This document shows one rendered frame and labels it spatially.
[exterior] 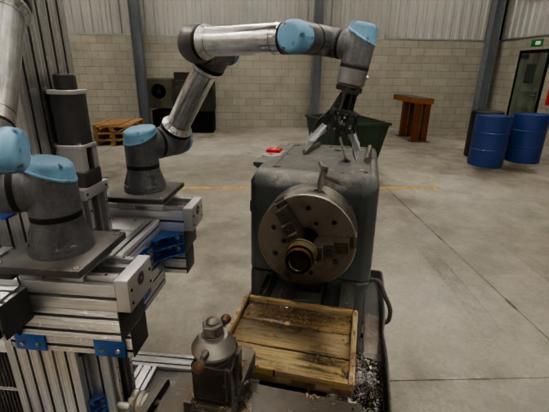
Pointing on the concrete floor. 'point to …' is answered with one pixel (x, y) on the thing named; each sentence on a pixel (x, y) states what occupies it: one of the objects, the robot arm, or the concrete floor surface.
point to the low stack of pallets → (113, 129)
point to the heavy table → (414, 117)
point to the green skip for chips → (377, 132)
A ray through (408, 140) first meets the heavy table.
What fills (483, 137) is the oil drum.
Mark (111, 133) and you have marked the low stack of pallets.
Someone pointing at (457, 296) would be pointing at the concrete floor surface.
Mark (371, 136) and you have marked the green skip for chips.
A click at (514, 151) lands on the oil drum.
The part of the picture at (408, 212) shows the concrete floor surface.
